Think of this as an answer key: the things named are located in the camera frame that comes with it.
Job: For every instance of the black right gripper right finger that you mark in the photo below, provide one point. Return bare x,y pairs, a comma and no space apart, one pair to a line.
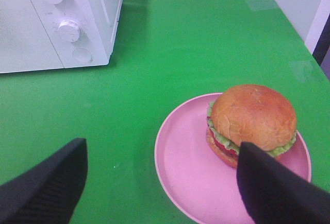
272,193

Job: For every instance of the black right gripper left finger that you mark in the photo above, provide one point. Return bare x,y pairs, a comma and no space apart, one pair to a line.
48,192

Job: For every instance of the pink round plate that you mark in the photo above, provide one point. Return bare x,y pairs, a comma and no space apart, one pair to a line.
200,184

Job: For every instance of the burger with lettuce and tomato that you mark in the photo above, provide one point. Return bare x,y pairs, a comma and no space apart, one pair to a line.
250,113

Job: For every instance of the round microwave door button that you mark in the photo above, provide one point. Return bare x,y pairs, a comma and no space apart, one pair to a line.
82,55

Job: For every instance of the white lower microwave knob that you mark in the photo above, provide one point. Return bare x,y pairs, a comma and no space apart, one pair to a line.
69,30

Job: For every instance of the white microwave oven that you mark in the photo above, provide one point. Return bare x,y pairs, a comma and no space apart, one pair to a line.
98,21

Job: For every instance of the clear tape piece on table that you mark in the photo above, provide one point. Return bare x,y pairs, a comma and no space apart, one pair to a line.
260,5

